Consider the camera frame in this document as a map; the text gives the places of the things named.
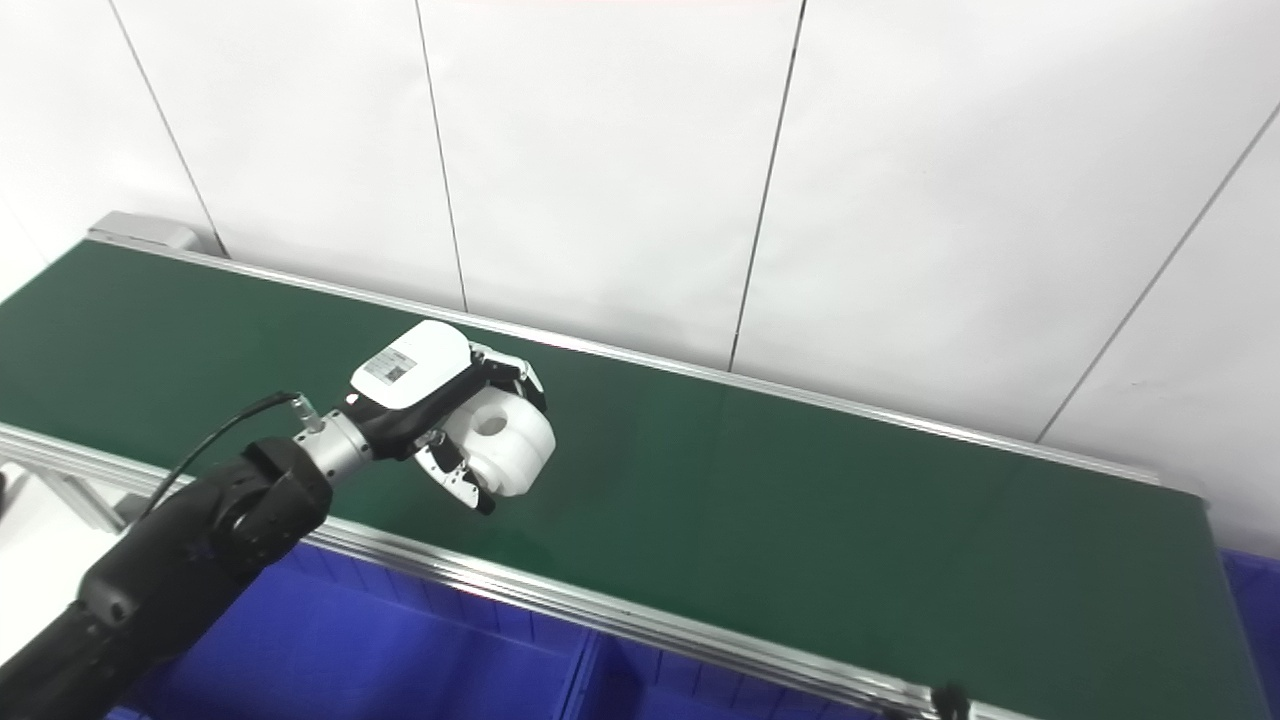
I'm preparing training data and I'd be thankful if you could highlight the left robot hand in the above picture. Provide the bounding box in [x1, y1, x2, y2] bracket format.
[344, 319, 549, 517]

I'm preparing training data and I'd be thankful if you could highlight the white round plastic part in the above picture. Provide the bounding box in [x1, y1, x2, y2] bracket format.
[440, 384, 558, 499]

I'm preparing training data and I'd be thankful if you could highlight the green conveyor belt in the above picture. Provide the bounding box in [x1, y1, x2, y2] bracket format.
[0, 240, 1273, 720]
[0, 211, 1213, 720]

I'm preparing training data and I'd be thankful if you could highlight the blue plastic bin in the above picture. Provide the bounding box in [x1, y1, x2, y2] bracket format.
[565, 630, 906, 720]
[100, 540, 593, 720]
[1216, 547, 1280, 720]

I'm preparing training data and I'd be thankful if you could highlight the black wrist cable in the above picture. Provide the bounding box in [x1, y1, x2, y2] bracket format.
[135, 391, 327, 523]

